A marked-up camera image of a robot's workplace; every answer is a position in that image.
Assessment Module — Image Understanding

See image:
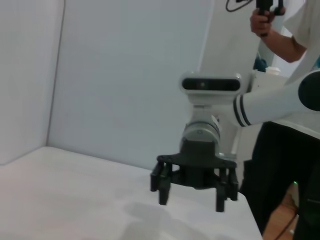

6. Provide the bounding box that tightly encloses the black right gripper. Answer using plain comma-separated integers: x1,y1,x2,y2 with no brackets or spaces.
149,139,240,213

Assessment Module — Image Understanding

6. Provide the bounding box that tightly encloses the black handheld controller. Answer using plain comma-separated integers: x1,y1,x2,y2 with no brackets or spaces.
255,0,285,37

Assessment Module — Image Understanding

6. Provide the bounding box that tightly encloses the person's bare forearm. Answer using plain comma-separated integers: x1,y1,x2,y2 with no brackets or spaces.
259,26,308,64

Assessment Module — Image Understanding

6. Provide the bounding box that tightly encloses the person's bare hand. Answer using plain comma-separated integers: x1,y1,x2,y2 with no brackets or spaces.
249,6,286,37

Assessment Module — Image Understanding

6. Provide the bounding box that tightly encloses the teal bag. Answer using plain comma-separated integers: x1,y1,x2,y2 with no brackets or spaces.
252,55,267,72

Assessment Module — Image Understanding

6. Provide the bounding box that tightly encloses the white paper cup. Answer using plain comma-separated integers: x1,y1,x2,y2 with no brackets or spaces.
264,65,281,76

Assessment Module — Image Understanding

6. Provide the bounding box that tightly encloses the person's white t-shirt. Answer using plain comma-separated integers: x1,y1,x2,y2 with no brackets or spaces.
271,0,320,140

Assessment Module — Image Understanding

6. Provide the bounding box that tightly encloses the thin black floor cable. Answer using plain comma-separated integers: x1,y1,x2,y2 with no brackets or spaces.
270,211,300,240

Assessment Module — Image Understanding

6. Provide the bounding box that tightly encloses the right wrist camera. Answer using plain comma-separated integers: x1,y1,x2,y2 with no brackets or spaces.
179,70,243,96

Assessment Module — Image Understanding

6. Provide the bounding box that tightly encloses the black cable loop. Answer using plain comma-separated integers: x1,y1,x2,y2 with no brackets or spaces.
225,0,254,12

